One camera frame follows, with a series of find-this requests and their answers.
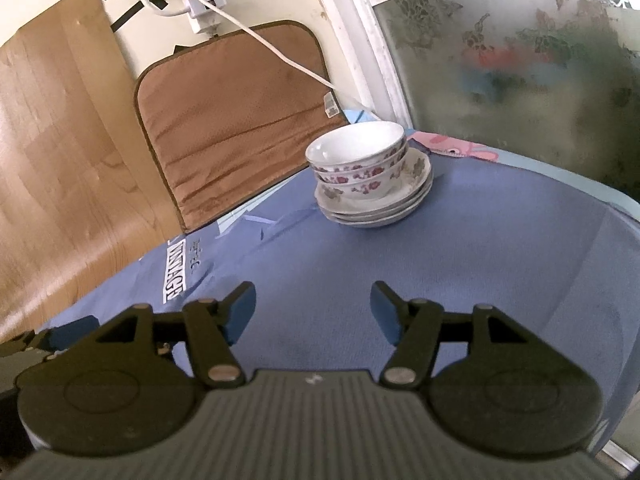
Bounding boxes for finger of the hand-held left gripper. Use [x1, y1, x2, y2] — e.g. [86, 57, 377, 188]
[0, 315, 100, 361]

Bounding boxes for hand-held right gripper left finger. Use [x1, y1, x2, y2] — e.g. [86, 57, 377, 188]
[95, 281, 257, 389]

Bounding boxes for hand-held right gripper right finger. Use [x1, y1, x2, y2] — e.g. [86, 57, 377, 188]
[369, 281, 532, 389]

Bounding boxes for white floral plate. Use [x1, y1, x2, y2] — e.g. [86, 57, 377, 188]
[320, 180, 434, 222]
[314, 148, 434, 214]
[325, 187, 432, 230]

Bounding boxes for white bowl red flowers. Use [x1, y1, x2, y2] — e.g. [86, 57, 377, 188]
[305, 121, 406, 170]
[309, 146, 409, 184]
[315, 157, 409, 201]

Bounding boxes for blue printed bedsheet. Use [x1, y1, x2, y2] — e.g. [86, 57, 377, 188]
[27, 130, 640, 461]

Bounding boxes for wood grain board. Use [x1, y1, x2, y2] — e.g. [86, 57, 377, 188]
[0, 0, 185, 343]

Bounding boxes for brown seat cushion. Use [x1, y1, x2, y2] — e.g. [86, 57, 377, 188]
[133, 19, 349, 234]

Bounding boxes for frosted floral window pane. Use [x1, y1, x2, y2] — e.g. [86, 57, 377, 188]
[350, 0, 640, 213]

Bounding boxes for white power cable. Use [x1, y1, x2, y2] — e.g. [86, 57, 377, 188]
[206, 0, 373, 112]

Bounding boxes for white window frame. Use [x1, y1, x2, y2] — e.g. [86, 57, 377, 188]
[302, 0, 551, 132]

